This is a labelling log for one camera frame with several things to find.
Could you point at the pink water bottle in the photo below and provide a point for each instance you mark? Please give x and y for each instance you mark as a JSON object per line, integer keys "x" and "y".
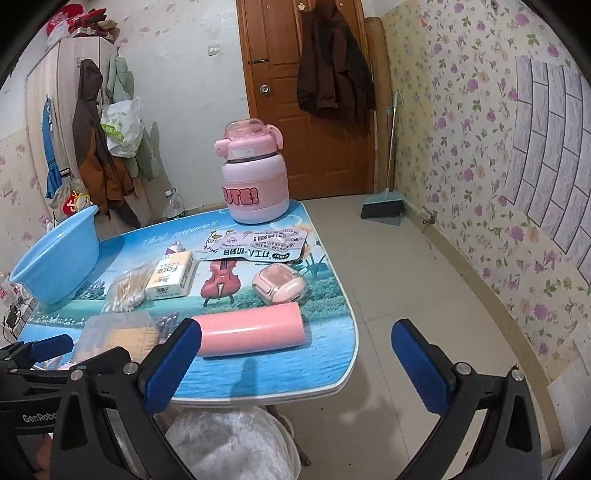
{"x": 254, "y": 184}

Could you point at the brass pipe valve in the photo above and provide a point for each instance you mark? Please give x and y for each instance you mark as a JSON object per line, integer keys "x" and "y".
{"x": 429, "y": 220}

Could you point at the light wooden wardrobe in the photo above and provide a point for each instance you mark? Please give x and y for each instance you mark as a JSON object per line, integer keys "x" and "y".
{"x": 60, "y": 83}

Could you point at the flat printed packet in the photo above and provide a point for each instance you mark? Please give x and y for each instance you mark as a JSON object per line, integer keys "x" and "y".
{"x": 258, "y": 244}

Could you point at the teal dustpan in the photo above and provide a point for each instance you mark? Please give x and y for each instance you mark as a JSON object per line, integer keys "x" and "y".
{"x": 388, "y": 222}

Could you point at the pink roll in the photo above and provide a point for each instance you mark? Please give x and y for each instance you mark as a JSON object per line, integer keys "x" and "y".
{"x": 249, "y": 330}

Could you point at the teal broom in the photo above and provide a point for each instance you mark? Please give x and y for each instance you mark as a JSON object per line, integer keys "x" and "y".
{"x": 381, "y": 210}

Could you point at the pale green garment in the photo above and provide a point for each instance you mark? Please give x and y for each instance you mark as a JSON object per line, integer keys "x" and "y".
{"x": 117, "y": 78}

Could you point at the clear box of toothpicks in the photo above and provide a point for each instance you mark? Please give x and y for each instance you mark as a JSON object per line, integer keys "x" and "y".
{"x": 115, "y": 332}

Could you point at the picture printed table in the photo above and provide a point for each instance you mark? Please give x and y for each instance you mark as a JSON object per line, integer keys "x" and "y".
{"x": 277, "y": 378}

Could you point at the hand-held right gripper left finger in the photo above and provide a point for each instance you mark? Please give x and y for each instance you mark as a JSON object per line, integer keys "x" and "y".
{"x": 173, "y": 364}

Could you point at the bag of cotton swabs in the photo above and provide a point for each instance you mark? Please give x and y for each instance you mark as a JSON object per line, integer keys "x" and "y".
{"x": 127, "y": 290}

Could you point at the grey brick wall sticker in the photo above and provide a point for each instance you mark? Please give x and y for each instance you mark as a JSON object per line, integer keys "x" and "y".
{"x": 545, "y": 152}

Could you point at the clear plastic water bottle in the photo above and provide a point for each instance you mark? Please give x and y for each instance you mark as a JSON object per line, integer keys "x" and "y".
{"x": 174, "y": 205}

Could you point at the beige wall outlet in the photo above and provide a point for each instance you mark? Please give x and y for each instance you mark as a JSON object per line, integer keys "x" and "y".
{"x": 5, "y": 188}

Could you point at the grey cloth bag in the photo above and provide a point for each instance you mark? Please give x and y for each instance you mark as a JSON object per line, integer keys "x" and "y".
{"x": 57, "y": 207}

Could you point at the red bundle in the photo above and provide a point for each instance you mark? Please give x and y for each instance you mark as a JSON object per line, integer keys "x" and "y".
{"x": 87, "y": 18}

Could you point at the pink earbuds case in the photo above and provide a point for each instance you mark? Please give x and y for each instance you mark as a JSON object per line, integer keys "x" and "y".
{"x": 277, "y": 286}

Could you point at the white yellow tissue pack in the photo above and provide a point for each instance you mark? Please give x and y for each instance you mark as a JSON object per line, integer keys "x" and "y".
{"x": 168, "y": 277}

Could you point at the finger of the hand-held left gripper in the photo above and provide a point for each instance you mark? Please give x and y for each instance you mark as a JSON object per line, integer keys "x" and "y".
{"x": 51, "y": 347}

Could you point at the round door knob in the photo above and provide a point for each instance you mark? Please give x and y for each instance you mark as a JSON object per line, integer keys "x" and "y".
{"x": 264, "y": 90}

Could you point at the blue plastic basin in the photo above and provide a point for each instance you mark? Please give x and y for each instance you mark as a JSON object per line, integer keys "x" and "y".
{"x": 60, "y": 258}

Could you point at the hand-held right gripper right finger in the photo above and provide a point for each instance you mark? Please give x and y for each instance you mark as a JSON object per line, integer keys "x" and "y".
{"x": 420, "y": 369}

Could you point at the brown wooden door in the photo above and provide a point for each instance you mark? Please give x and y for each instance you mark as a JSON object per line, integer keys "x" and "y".
{"x": 277, "y": 138}

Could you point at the dark brown jacket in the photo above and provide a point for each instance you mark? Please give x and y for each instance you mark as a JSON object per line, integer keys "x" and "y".
{"x": 332, "y": 69}

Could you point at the brown two-tone jacket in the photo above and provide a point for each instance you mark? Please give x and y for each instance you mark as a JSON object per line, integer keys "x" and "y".
{"x": 97, "y": 161}

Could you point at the white green plastic bag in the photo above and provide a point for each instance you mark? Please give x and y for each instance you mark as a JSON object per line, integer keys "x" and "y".
{"x": 122, "y": 124}

